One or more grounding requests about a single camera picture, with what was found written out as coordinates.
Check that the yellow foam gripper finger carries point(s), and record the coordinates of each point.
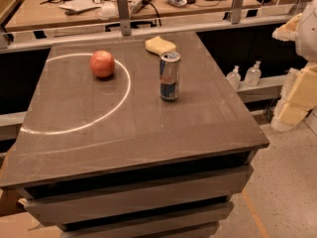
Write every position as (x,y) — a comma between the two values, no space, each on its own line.
(298,97)
(287,31)

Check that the redbull can blue silver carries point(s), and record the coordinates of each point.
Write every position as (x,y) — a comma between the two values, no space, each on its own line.
(169,68)

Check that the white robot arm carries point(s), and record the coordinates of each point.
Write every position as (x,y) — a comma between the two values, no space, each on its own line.
(306,34)

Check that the right clear sanitizer bottle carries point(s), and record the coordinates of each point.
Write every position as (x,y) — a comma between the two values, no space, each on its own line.
(253,74)

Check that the clear sanitizer bottle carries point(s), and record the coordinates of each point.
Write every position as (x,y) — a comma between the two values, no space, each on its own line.
(253,74)
(234,77)

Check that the left clear sanitizer bottle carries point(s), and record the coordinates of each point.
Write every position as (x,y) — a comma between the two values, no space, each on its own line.
(234,77)

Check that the yellow sponge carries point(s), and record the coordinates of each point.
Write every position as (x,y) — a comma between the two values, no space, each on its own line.
(159,46)

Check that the grey power strip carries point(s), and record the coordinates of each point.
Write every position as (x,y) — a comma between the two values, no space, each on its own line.
(137,5)

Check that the brown drawer cabinet table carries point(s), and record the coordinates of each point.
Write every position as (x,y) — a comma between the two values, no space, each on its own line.
(108,158)

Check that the red apple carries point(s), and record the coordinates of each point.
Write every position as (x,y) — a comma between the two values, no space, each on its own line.
(102,64)

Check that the white papers on desk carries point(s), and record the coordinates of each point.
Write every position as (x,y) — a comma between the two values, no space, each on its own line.
(79,5)

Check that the metal frame rail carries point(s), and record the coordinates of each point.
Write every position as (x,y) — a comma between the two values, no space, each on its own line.
(38,24)

